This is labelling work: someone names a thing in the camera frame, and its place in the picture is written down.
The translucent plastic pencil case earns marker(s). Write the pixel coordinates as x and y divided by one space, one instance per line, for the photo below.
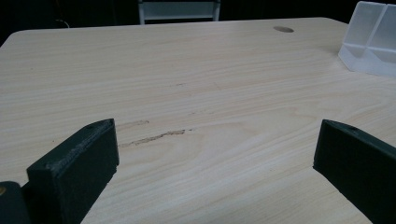
370 46

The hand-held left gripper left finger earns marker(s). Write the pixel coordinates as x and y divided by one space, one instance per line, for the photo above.
74 174

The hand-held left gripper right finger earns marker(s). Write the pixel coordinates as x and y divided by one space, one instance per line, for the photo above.
358 168

